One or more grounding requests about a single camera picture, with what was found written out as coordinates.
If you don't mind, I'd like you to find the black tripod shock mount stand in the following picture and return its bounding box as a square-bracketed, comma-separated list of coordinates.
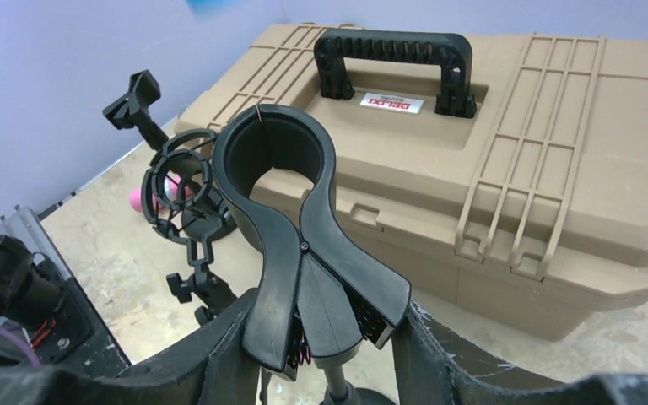
[140, 128, 237, 326]

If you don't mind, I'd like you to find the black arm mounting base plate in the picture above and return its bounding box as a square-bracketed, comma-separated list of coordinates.
[30, 253, 131, 377]

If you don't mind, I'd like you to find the black clip stand for blue microphone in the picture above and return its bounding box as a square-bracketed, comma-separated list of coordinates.
[212, 104, 412, 404]

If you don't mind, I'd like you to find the black stand for cream microphone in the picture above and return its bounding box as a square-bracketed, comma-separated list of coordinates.
[103, 70, 236, 243]

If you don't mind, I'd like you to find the tan plastic tool case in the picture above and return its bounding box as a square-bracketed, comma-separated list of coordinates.
[175, 23, 648, 340]

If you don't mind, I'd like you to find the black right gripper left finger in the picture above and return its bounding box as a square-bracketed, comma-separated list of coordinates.
[0, 289, 259, 404]

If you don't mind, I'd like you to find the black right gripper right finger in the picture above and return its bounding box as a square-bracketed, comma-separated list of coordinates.
[392, 302, 648, 404]

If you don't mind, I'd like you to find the pink microphone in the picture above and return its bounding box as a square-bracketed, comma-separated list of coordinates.
[129, 175, 181, 213]

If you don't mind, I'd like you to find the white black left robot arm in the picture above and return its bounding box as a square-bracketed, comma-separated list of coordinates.
[0, 235, 96, 365]

